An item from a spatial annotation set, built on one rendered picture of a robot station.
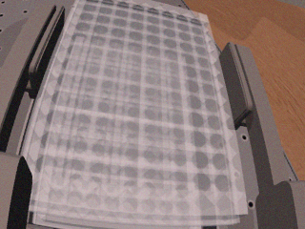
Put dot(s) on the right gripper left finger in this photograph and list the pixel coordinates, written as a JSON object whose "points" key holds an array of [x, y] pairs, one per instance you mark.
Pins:
{"points": [[23, 71]]}

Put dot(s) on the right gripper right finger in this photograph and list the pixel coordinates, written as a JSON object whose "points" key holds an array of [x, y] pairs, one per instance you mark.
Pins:
{"points": [[281, 206]]}

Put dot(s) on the white well plate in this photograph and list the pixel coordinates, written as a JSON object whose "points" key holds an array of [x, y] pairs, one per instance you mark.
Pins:
{"points": [[136, 49], [62, 223]]}

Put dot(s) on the black rectangular plate nest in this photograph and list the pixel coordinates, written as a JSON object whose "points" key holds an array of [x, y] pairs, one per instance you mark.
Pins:
{"points": [[30, 224]]}

